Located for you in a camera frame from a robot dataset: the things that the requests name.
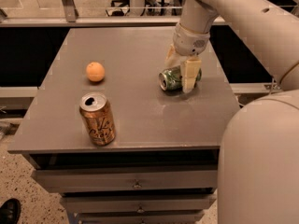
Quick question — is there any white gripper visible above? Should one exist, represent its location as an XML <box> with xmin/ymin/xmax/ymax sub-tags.
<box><xmin>164</xmin><ymin>23</ymin><xmax>210</xmax><ymax>93</ymax></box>

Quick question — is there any green soda can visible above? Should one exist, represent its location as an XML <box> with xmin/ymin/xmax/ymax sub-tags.
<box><xmin>159</xmin><ymin>66</ymin><xmax>202</xmax><ymax>91</ymax></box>

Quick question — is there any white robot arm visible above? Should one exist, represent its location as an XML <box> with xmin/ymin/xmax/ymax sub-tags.
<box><xmin>165</xmin><ymin>0</ymin><xmax>299</xmax><ymax>224</ymax></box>

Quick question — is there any orange LaCroix can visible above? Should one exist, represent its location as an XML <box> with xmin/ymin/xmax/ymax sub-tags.
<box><xmin>79</xmin><ymin>92</ymin><xmax>116</xmax><ymax>146</ymax></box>

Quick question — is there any orange fruit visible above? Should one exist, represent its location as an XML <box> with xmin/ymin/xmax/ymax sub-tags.
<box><xmin>86</xmin><ymin>62</ymin><xmax>105</xmax><ymax>82</ymax></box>

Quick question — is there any black office chair base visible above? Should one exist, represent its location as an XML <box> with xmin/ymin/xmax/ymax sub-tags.
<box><xmin>106</xmin><ymin>0</ymin><xmax>130</xmax><ymax>17</ymax></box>

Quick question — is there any grey drawer cabinet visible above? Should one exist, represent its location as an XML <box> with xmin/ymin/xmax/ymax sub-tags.
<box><xmin>7</xmin><ymin>26</ymin><xmax>241</xmax><ymax>224</ymax></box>

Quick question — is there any grey metal railing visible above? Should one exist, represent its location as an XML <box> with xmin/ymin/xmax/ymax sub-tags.
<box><xmin>0</xmin><ymin>0</ymin><xmax>298</xmax><ymax>27</ymax></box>

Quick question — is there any middle grey drawer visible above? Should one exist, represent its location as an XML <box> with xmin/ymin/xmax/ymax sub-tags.
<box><xmin>61</xmin><ymin>194</ymin><xmax>216</xmax><ymax>214</ymax></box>

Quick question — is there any grey drawer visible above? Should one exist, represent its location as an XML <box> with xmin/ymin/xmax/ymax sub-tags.
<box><xmin>78</xmin><ymin>211</ymin><xmax>205</xmax><ymax>224</ymax></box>
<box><xmin>61</xmin><ymin>194</ymin><xmax>216</xmax><ymax>214</ymax></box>
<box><xmin>32</xmin><ymin>166</ymin><xmax>218</xmax><ymax>193</ymax></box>

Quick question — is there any bottom grey drawer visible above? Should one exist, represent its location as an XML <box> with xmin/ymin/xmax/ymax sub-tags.
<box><xmin>78</xmin><ymin>211</ymin><xmax>205</xmax><ymax>224</ymax></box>

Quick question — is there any top grey drawer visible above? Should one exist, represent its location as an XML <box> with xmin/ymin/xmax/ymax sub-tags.
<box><xmin>32</xmin><ymin>166</ymin><xmax>218</xmax><ymax>193</ymax></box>

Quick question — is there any black shoe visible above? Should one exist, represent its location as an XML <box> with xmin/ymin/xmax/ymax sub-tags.
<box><xmin>0</xmin><ymin>198</ymin><xmax>21</xmax><ymax>224</ymax></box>

